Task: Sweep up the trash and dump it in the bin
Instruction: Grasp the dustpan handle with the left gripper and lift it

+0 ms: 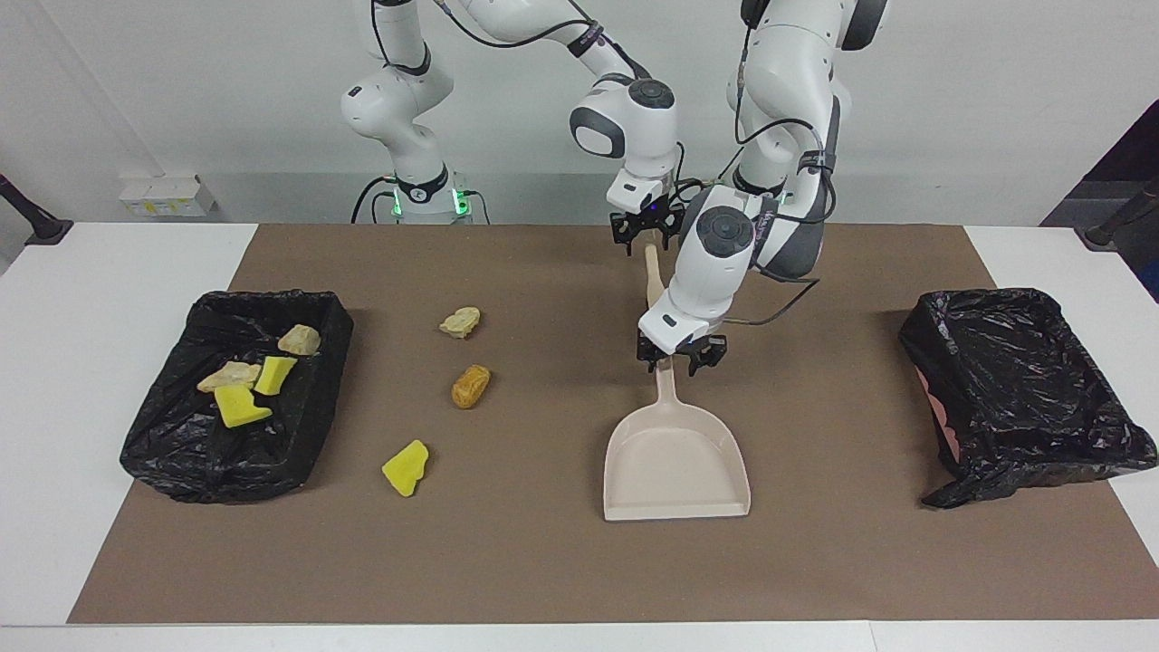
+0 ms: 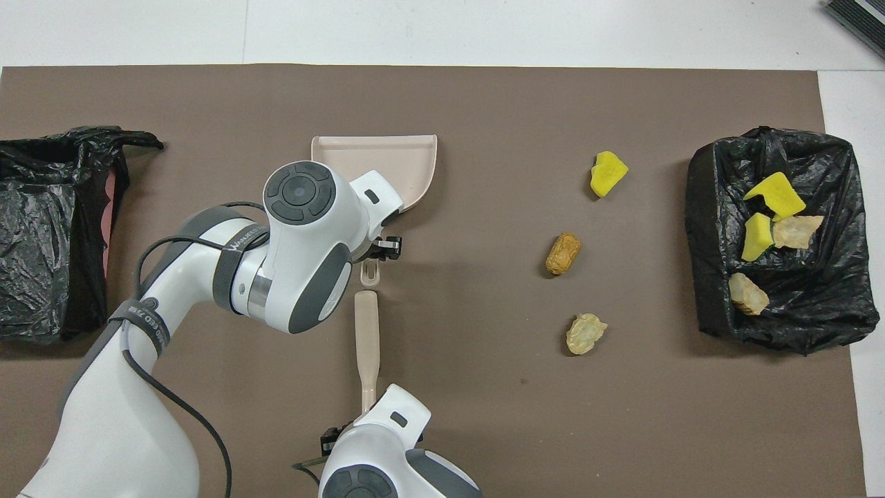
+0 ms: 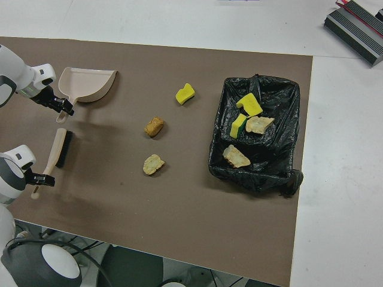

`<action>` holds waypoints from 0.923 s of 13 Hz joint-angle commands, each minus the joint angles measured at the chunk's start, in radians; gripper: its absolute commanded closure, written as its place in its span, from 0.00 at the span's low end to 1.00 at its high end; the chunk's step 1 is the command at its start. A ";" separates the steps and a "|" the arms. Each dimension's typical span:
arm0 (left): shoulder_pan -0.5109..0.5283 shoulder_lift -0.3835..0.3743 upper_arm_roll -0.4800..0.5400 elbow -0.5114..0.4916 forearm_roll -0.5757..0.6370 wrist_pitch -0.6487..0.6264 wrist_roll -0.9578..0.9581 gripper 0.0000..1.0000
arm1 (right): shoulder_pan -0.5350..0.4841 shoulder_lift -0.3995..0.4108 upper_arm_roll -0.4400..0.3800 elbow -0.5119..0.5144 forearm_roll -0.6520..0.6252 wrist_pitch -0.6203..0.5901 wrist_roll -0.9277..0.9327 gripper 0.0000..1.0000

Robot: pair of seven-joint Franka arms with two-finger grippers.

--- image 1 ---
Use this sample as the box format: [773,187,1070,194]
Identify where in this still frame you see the white wall socket box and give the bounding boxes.
[118,174,218,218]

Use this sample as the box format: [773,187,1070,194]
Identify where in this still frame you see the right base black cable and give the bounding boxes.
[351,175,401,225]

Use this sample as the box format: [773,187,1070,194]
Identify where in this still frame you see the large yellow sponge piece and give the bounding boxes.
[215,384,273,428]

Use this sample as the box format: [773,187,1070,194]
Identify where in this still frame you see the black bag lined pink bin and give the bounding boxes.
[898,288,1159,509]

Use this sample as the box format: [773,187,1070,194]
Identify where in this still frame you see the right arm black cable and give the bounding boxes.
[435,0,653,82]

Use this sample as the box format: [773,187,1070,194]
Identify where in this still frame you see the brown bread roll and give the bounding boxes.
[451,364,493,410]

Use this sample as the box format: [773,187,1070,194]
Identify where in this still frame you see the brown table mat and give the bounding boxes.
[68,224,1159,624]

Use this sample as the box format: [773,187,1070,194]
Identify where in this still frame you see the beige hand brush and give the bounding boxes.
[644,243,668,309]

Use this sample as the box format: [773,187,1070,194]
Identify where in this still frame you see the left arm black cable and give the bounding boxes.
[733,27,838,322]

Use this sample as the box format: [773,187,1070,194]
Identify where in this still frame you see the black stand leg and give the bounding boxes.
[1075,177,1159,250]
[0,172,73,247]

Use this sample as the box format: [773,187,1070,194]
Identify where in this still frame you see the beige plastic dustpan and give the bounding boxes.
[603,358,752,522]

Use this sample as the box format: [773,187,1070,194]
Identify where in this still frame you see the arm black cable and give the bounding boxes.
[733,27,838,322]
[435,0,653,82]

